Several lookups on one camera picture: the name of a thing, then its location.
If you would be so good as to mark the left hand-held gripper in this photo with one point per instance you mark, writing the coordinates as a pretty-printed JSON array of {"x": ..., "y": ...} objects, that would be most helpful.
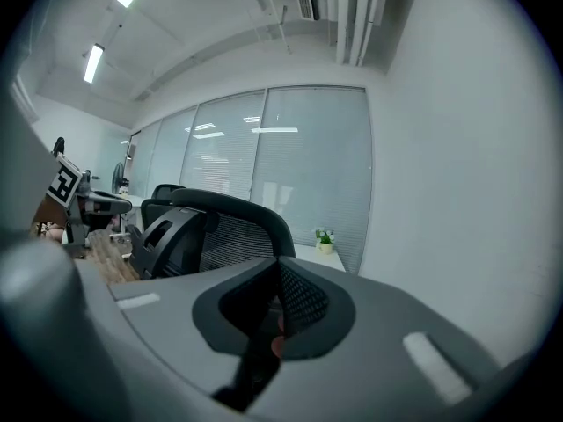
[{"x": 66, "y": 183}]

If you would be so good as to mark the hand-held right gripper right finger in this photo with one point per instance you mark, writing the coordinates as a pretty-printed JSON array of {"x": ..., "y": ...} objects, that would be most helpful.
[{"x": 378, "y": 367}]

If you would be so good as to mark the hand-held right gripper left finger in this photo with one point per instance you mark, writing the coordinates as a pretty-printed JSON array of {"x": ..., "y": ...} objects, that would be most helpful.
[{"x": 163, "y": 336}]

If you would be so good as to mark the black mesh office chair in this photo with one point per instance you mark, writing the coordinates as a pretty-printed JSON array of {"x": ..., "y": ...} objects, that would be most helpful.
[{"x": 184, "y": 235}]

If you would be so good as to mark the white desk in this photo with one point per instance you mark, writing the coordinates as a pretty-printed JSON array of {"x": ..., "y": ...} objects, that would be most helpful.
[{"x": 319, "y": 258}]

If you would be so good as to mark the black standing fan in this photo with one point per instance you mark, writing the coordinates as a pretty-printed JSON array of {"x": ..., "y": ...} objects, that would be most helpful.
[{"x": 118, "y": 176}]

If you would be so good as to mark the small potted plant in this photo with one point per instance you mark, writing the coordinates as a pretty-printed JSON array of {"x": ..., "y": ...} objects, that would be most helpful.
[{"x": 324, "y": 240}]

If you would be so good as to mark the glass partition with blinds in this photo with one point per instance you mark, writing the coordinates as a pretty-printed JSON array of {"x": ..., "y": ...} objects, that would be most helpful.
[{"x": 281, "y": 156}]

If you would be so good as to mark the white ceiling pipes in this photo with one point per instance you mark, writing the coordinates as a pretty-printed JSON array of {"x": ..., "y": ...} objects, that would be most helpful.
[{"x": 358, "y": 16}]

